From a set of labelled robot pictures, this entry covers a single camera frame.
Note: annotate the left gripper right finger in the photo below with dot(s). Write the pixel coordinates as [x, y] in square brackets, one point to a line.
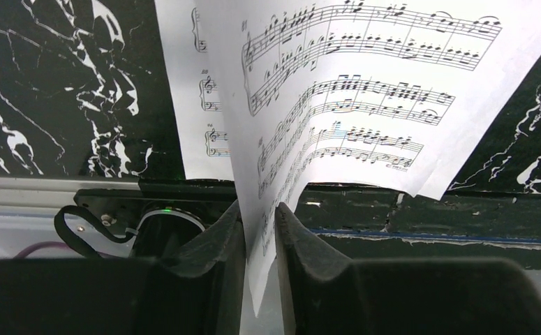
[324, 291]

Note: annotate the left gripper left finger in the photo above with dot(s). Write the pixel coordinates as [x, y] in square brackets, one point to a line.
[196, 288]

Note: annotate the sheet music page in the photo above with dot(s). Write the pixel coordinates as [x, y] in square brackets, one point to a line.
[393, 94]
[196, 102]

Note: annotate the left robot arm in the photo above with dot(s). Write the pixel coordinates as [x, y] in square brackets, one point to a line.
[359, 222]

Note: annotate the aluminium frame rail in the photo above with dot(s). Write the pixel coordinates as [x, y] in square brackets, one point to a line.
[27, 209]

